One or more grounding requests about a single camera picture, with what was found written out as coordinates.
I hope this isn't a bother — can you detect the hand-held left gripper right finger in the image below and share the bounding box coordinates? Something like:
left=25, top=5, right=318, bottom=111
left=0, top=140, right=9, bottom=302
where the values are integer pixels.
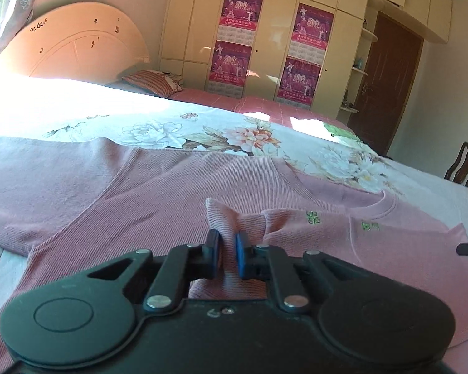
left=235, top=231, right=361, bottom=314

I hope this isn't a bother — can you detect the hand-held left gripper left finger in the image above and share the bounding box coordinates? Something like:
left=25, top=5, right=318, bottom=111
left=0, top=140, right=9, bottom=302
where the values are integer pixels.
left=86, top=229, right=221, bottom=313

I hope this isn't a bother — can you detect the pink ribbed sweater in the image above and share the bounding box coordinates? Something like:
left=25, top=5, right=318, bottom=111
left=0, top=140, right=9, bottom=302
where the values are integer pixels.
left=0, top=136, right=468, bottom=374

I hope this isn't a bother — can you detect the dark wooden chair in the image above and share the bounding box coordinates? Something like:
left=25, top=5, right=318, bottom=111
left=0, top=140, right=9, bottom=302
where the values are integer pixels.
left=444, top=141, right=468, bottom=188

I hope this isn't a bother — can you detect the floral bed sheet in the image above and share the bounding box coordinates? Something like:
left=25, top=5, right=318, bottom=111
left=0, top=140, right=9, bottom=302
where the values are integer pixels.
left=0, top=74, right=468, bottom=374

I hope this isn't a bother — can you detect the pink checked bedspread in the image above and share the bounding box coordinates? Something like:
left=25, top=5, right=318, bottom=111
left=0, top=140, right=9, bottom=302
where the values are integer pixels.
left=105, top=80, right=353, bottom=133

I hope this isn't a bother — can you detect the green folded cloth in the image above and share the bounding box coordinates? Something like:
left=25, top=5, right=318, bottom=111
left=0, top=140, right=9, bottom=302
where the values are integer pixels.
left=323, top=122, right=362, bottom=141

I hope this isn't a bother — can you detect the patterned pillow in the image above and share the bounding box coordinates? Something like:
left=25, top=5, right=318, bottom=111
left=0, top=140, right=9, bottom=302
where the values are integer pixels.
left=164, top=71, right=186, bottom=89

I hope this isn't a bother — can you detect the brown wooden door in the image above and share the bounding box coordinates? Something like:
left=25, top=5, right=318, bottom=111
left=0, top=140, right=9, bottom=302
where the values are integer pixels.
left=347, top=11, right=425, bottom=157

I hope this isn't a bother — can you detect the striped orange pillow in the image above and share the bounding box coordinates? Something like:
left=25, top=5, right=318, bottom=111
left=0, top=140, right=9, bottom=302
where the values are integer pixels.
left=122, top=69, right=176, bottom=98

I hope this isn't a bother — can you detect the cream corner shelf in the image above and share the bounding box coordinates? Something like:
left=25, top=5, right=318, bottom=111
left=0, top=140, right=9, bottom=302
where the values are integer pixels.
left=337, top=19, right=379, bottom=122

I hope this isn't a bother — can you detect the cream wardrobe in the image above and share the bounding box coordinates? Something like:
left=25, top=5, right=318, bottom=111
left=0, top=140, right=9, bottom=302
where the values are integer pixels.
left=160, top=0, right=453, bottom=113

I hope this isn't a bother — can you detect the cream wooden headboard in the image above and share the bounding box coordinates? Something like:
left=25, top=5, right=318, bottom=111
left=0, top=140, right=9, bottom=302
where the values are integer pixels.
left=0, top=2, right=151, bottom=82

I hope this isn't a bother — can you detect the purple wall poster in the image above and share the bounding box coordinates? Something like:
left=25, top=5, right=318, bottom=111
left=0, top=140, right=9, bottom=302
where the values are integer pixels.
left=208, top=40, right=252, bottom=99
left=290, top=3, right=334, bottom=61
left=218, top=0, right=264, bottom=45
left=277, top=56, right=321, bottom=111

